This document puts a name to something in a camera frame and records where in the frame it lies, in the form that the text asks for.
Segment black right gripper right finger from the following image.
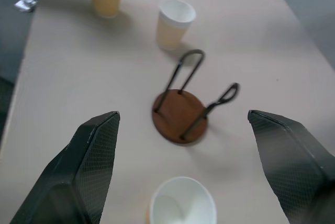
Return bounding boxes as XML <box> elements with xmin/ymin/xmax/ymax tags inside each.
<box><xmin>247</xmin><ymin>109</ymin><xmax>335</xmax><ymax>224</ymax></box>

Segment wooden base wire cup holder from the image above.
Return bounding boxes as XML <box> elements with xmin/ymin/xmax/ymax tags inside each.
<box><xmin>152</xmin><ymin>49</ymin><xmax>240</xmax><ymax>145</ymax></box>

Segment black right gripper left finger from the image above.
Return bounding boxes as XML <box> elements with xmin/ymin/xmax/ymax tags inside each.
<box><xmin>9</xmin><ymin>110</ymin><xmax>121</xmax><ymax>224</ymax></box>

